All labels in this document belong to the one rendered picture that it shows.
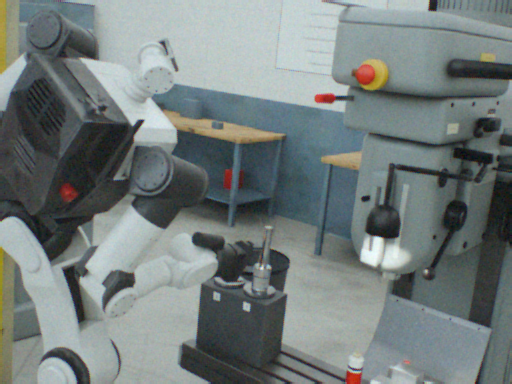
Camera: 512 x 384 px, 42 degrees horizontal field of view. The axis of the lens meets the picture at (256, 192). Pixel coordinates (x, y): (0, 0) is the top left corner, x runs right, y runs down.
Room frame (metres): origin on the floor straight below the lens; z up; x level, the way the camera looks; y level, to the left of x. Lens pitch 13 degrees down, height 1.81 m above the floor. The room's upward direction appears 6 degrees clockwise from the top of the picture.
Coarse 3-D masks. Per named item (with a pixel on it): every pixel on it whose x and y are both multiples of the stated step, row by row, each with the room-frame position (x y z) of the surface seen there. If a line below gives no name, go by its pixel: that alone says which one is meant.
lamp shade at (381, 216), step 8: (376, 208) 1.33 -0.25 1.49; (384, 208) 1.33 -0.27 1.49; (392, 208) 1.33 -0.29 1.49; (368, 216) 1.34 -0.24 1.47; (376, 216) 1.32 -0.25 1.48; (384, 216) 1.31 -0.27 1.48; (392, 216) 1.31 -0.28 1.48; (368, 224) 1.33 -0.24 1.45; (376, 224) 1.31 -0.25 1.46; (384, 224) 1.31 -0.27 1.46; (392, 224) 1.31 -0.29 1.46; (400, 224) 1.33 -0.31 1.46; (368, 232) 1.33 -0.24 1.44; (376, 232) 1.31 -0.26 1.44; (384, 232) 1.31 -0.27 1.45; (392, 232) 1.31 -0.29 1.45
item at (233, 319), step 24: (216, 288) 1.73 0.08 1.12; (240, 288) 1.75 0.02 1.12; (216, 312) 1.72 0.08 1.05; (240, 312) 1.69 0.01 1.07; (264, 312) 1.65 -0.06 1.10; (216, 336) 1.72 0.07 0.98; (240, 336) 1.68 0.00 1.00; (264, 336) 1.65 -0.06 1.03; (240, 360) 1.68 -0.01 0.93; (264, 360) 1.67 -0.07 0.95
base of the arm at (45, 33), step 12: (48, 12) 1.45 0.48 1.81; (36, 24) 1.45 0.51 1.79; (48, 24) 1.44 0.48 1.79; (60, 24) 1.44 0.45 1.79; (36, 36) 1.44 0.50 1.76; (48, 36) 1.44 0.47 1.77; (60, 36) 1.43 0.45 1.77; (36, 48) 1.44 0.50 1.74; (48, 48) 1.43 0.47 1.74; (96, 48) 1.55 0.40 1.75; (96, 60) 1.54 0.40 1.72
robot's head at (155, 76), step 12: (144, 48) 1.43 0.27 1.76; (156, 48) 1.43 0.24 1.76; (144, 60) 1.38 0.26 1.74; (156, 60) 1.37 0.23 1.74; (168, 60) 1.41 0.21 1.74; (144, 72) 1.35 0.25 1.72; (156, 72) 1.35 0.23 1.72; (168, 72) 1.36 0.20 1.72; (132, 84) 1.39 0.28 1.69; (144, 84) 1.36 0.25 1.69; (156, 84) 1.37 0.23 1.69; (168, 84) 1.37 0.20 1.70
